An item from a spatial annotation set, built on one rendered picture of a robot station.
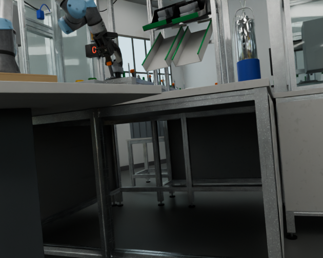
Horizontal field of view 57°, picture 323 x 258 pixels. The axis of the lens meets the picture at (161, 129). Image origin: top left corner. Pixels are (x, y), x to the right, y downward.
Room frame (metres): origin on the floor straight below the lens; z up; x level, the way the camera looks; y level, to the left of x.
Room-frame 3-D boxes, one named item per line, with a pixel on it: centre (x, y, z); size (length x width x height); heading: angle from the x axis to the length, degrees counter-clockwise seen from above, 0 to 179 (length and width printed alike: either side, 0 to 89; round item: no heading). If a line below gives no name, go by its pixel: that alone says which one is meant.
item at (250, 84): (1.99, 0.04, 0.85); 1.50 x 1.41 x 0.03; 68
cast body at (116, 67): (1.59, 0.20, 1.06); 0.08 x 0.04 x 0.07; 158
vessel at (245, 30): (2.10, -0.65, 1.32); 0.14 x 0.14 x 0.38
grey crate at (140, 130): (3.71, 0.03, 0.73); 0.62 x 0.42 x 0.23; 68
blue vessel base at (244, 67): (2.10, -0.65, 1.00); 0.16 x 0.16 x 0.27
